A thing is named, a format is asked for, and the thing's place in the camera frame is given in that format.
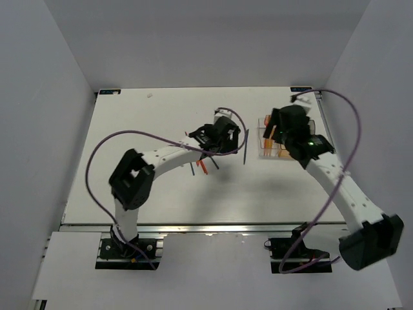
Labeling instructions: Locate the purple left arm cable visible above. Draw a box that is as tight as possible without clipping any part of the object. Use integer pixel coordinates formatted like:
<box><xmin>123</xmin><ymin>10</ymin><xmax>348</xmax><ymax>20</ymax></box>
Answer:
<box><xmin>85</xmin><ymin>107</ymin><xmax>246</xmax><ymax>271</ymax></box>

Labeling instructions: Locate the yellow plastic fork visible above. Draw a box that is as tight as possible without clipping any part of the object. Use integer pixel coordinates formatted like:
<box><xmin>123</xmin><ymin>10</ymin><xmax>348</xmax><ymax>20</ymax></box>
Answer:
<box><xmin>263</xmin><ymin>126</ymin><xmax>276</xmax><ymax>157</ymax></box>

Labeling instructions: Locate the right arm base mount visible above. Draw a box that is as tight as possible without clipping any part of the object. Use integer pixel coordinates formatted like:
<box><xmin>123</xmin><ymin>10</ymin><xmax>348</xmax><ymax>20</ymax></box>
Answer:
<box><xmin>263</xmin><ymin>238</ymin><xmax>332</xmax><ymax>274</ymax></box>

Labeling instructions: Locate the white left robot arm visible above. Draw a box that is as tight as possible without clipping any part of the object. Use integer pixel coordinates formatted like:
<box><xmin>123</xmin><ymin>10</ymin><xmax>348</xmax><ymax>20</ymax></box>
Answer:
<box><xmin>109</xmin><ymin>107</ymin><xmax>249</xmax><ymax>258</ymax></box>

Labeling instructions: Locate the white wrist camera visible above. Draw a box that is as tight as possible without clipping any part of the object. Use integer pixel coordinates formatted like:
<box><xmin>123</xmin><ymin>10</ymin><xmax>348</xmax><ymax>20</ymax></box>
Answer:
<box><xmin>214</xmin><ymin>109</ymin><xmax>232</xmax><ymax>121</ymax></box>
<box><xmin>290</xmin><ymin>94</ymin><xmax>312</xmax><ymax>109</ymax></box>

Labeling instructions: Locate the teal plastic chopstick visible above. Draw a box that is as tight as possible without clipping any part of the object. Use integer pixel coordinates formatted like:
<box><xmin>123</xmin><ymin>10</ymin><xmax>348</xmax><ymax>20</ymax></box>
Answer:
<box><xmin>209</xmin><ymin>156</ymin><xmax>219</xmax><ymax>169</ymax></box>
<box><xmin>190</xmin><ymin>162</ymin><xmax>195</xmax><ymax>176</ymax></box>

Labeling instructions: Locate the clear plastic container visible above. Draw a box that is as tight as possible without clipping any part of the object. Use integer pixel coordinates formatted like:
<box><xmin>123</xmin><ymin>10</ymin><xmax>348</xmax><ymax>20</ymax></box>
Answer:
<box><xmin>257</xmin><ymin>114</ymin><xmax>280</xmax><ymax>159</ymax></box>

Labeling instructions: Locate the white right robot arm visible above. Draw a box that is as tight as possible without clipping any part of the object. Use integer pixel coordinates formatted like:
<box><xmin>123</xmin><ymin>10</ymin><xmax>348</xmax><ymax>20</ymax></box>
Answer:
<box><xmin>268</xmin><ymin>105</ymin><xmax>404</xmax><ymax>271</ymax></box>

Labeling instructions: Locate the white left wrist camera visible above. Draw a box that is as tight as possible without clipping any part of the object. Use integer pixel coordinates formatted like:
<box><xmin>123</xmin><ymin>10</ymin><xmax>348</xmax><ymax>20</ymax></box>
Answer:
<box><xmin>214</xmin><ymin>109</ymin><xmax>232</xmax><ymax>121</ymax></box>

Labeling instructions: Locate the orange translucent plastic container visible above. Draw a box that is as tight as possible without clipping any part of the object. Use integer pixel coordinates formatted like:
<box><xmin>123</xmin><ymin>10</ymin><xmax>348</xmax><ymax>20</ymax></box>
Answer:
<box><xmin>277</xmin><ymin>143</ymin><xmax>297</xmax><ymax>160</ymax></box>

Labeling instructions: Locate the aluminium table front rail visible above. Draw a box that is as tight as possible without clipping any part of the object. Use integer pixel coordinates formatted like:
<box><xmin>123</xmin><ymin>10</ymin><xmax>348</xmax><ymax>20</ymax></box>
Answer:
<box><xmin>59</xmin><ymin>221</ymin><xmax>365</xmax><ymax>236</ymax></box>

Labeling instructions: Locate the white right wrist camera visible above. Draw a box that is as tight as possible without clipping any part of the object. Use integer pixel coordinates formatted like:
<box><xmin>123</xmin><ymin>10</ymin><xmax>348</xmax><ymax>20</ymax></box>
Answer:
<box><xmin>290</xmin><ymin>94</ymin><xmax>312</xmax><ymax>109</ymax></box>

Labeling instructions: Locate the grey translucent plastic container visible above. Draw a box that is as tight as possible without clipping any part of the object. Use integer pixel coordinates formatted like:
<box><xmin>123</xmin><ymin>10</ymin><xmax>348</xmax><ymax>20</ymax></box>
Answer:
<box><xmin>308</xmin><ymin>119</ymin><xmax>316</xmax><ymax>136</ymax></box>

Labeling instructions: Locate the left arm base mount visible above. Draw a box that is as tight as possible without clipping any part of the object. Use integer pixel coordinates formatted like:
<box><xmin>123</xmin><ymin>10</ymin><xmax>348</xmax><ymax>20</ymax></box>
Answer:
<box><xmin>95</xmin><ymin>238</ymin><xmax>163</xmax><ymax>271</ymax></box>

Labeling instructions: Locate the teal plastic knife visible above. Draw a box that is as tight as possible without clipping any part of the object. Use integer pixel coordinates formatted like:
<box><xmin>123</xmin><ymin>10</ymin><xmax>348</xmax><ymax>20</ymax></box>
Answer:
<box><xmin>243</xmin><ymin>129</ymin><xmax>249</xmax><ymax>165</ymax></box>

